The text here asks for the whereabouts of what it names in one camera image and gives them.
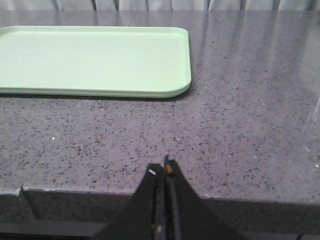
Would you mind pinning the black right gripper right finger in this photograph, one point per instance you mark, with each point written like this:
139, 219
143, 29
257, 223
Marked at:
189, 218

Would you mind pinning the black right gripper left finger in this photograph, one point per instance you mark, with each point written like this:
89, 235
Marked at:
140, 219

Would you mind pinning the light green rectangular tray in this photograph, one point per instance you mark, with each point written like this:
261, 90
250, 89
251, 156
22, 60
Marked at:
98, 61

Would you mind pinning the grey pleated curtain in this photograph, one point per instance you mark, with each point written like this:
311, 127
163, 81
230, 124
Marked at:
160, 5

